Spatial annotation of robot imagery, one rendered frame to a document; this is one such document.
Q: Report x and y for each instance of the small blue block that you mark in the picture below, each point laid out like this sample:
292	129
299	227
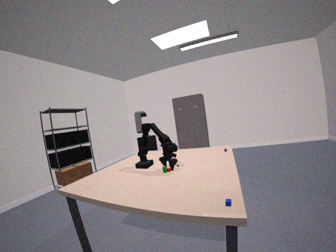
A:
228	202

